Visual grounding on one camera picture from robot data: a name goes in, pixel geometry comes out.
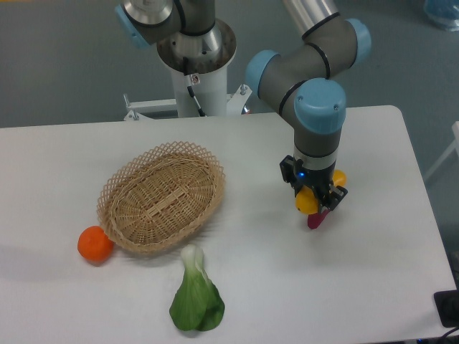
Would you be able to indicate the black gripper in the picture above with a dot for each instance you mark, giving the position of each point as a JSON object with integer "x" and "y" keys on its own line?
{"x": 319, "y": 181}

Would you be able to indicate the yellow mango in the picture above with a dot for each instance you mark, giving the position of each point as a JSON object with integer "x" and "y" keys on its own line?
{"x": 306, "y": 202}

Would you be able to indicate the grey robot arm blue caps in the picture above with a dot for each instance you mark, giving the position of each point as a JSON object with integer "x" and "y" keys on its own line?
{"x": 298, "y": 87}

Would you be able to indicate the green bok choy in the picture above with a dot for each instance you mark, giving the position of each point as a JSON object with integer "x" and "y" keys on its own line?
{"x": 197, "y": 304}

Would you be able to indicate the black device at table edge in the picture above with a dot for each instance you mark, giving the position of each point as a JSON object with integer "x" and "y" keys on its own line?
{"x": 447, "y": 307}

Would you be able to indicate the woven wicker basket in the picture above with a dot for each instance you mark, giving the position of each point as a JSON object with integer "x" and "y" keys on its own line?
{"x": 161, "y": 197}

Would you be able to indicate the orange fruit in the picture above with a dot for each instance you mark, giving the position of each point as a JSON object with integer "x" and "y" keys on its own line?
{"x": 94, "y": 245}

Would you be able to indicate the blue object top right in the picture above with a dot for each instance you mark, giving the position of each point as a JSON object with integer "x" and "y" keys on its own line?
{"x": 443, "y": 13}

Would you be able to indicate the white frame right edge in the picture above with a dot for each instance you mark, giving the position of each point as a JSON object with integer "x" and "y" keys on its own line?
{"x": 452, "y": 149}

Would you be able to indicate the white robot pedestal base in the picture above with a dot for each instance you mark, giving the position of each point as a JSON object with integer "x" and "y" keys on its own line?
{"x": 198, "y": 68}

